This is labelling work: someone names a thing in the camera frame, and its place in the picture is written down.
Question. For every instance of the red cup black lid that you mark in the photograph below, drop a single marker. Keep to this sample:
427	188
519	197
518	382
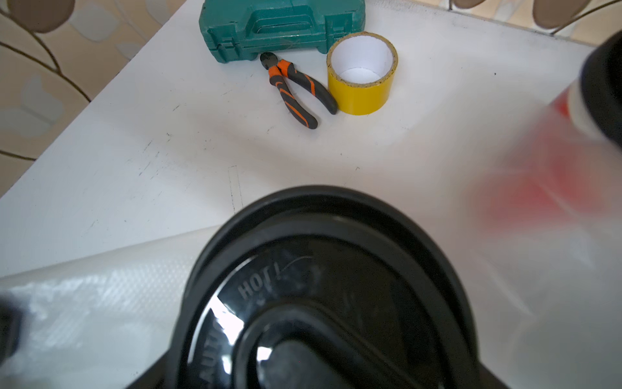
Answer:
323	287
566	168

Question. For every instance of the yellow tape roll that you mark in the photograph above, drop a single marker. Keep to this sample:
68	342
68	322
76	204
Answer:
361	69

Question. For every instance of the green plastic tool case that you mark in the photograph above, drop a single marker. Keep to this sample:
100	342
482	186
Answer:
242	30

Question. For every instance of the clear plastic carrier bag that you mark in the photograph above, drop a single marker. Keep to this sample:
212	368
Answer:
507	275

